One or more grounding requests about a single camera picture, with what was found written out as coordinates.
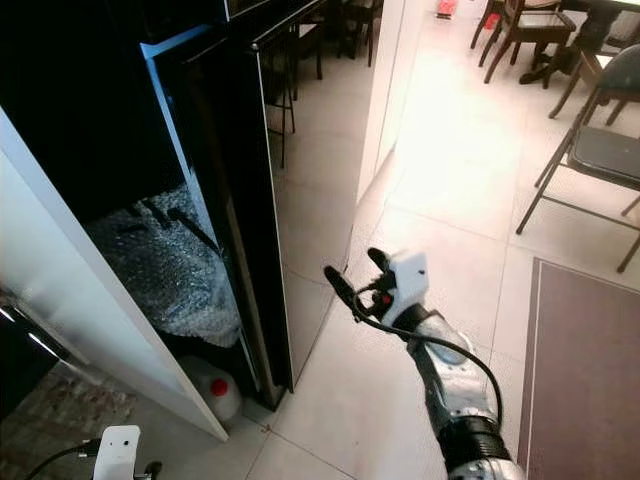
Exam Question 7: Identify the black glossy cabinet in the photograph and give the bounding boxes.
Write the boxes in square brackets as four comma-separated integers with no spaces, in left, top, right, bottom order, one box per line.
[140,0,401,393]

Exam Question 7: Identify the white jug red cap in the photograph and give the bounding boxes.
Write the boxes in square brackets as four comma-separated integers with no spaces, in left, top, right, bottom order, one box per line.
[178,355,244,423]

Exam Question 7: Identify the clear bubble wrap bundle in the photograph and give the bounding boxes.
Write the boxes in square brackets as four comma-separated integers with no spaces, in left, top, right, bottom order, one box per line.
[82,185,243,349]

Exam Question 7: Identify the brown floor mat pale border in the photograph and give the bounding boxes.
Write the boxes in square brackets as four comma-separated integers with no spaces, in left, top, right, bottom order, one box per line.
[517,257,640,480]

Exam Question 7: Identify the black glossy appliance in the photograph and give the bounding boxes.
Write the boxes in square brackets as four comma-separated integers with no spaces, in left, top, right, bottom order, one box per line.
[0,290,73,421]

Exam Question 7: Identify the metal folding chair black seat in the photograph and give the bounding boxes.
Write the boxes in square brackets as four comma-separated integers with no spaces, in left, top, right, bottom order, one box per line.
[516,45,640,274]

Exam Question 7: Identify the dark wooden dining chair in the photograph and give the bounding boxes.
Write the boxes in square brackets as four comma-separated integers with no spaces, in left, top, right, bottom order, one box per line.
[548,48,623,121]
[468,0,577,86]

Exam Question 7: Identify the patterned beige rug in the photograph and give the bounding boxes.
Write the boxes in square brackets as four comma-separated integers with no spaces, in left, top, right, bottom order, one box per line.
[0,372,136,480]

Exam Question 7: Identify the seated person dark legs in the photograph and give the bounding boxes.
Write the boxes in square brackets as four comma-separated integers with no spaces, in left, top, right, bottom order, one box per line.
[520,0,619,87]

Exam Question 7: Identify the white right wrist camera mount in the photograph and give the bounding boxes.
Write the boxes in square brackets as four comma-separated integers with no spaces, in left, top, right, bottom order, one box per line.
[386,251,430,307]

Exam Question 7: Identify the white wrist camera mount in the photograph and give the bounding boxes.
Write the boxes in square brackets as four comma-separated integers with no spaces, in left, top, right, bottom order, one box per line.
[93,425,142,480]
[386,251,430,307]

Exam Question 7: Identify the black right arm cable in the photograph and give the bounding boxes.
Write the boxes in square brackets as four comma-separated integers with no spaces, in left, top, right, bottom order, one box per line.
[355,290,504,426]

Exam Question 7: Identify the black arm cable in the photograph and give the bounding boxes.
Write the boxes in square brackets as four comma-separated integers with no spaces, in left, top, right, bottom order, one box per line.
[355,290,504,426]
[25,440,101,480]

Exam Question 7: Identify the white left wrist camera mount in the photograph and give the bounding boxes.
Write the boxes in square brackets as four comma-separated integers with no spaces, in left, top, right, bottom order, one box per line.
[93,425,142,480]

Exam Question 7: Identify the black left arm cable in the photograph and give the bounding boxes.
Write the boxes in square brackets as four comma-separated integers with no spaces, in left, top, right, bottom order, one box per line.
[25,440,101,480]

